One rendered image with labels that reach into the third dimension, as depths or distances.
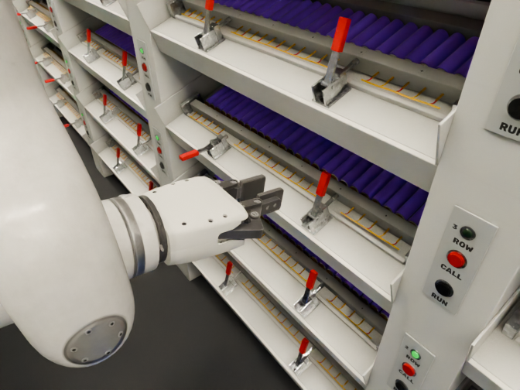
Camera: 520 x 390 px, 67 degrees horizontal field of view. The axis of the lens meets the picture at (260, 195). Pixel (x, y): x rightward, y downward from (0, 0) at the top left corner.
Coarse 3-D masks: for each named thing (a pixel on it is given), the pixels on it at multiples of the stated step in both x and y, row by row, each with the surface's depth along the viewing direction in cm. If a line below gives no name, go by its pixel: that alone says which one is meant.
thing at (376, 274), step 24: (192, 96) 85; (168, 120) 86; (192, 120) 85; (192, 144) 79; (240, 144) 75; (216, 168) 74; (240, 168) 71; (288, 192) 64; (312, 192) 63; (288, 216) 61; (360, 216) 57; (312, 240) 57; (336, 240) 56; (360, 240) 55; (336, 264) 55; (360, 264) 53; (384, 264) 52; (360, 288) 54; (384, 288) 50
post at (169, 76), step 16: (128, 0) 76; (128, 16) 79; (144, 32) 76; (160, 64) 79; (176, 64) 81; (160, 80) 80; (176, 80) 83; (192, 80) 85; (144, 96) 89; (160, 96) 82; (160, 128) 89; (176, 144) 91; (176, 160) 93; (192, 160) 96; (160, 176) 102; (176, 176) 95; (192, 272) 116
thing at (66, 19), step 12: (60, 0) 122; (60, 12) 124; (72, 12) 126; (84, 12) 128; (60, 24) 126; (72, 24) 128; (60, 48) 137; (72, 60) 133; (72, 72) 137; (84, 72) 137; (72, 84) 144; (84, 84) 139; (84, 108) 143; (96, 132) 150; (96, 156) 158; (108, 168) 160
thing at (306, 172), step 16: (208, 112) 80; (224, 128) 78; (240, 128) 74; (256, 144) 70; (272, 144) 69; (288, 160) 65; (304, 176) 64; (336, 192) 58; (352, 192) 57; (352, 208) 57; (368, 208) 55; (384, 208) 54; (384, 224) 54; (400, 224) 52; (384, 240) 53
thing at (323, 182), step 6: (324, 174) 54; (330, 174) 54; (324, 180) 54; (318, 186) 55; (324, 186) 54; (318, 192) 55; (324, 192) 55; (318, 198) 56; (318, 204) 56; (312, 210) 57; (318, 210) 57
